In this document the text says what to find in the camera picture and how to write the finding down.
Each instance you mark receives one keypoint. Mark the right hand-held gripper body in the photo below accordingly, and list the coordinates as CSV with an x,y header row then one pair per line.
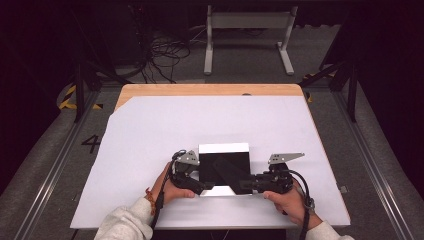
x,y
275,181

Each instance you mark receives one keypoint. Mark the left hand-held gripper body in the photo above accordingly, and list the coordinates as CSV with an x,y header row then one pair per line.
x,y
187,159

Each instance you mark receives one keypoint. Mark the person's right hand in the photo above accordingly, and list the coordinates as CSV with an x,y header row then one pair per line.
x,y
293,205

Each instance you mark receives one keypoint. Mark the person's left hand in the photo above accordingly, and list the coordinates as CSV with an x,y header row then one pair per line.
x,y
166,191

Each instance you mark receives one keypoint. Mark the white table cover sheet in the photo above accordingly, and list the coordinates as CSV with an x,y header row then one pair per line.
x,y
206,120

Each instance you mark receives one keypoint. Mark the yellow and black hazard tape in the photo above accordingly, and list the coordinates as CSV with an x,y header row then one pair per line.
x,y
310,98
68,96

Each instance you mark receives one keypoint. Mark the black metal stand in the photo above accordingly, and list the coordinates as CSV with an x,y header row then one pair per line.
x,y
351,86
79,86

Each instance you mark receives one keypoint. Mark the small grey table bracket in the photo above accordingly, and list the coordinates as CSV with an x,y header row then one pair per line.
x,y
343,189

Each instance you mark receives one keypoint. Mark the aluminium floor rail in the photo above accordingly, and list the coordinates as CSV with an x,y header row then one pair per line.
x,y
373,166
55,166

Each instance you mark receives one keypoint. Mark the white metal desk frame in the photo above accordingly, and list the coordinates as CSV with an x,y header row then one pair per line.
x,y
248,20

